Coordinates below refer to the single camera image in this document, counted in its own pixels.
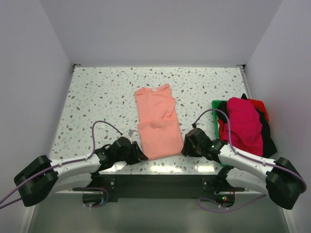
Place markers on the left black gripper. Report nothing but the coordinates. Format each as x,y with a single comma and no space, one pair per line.
137,156

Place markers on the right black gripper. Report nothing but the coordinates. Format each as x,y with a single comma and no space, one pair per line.
186,149

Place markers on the salmon pink t shirt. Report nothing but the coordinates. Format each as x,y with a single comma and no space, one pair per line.
158,126

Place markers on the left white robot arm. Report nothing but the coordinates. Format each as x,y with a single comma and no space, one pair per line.
44,176

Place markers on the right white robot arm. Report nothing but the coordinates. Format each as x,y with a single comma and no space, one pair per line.
276,179

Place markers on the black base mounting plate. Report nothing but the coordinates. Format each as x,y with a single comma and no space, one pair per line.
114,187

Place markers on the green plastic bin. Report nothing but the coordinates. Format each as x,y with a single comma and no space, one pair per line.
215,105

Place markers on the magenta t shirt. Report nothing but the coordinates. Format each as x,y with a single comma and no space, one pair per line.
244,126

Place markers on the black t shirt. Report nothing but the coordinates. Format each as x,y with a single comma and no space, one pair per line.
269,147

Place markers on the red t shirt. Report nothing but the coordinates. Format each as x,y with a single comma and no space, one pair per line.
260,106

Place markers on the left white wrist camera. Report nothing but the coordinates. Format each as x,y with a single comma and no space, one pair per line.
129,134

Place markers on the aluminium rail frame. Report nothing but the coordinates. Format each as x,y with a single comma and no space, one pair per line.
107,93

